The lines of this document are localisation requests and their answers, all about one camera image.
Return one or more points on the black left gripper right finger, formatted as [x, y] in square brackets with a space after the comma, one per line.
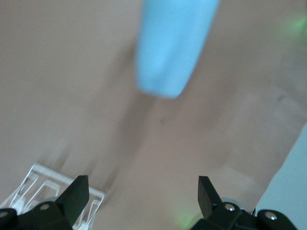
[223, 213]

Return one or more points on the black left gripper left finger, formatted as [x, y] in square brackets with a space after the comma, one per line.
[60, 210]

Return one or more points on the light blue cup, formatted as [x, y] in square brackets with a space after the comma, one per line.
[168, 48]

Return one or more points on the brown table cover sheet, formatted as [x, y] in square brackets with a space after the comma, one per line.
[60, 95]

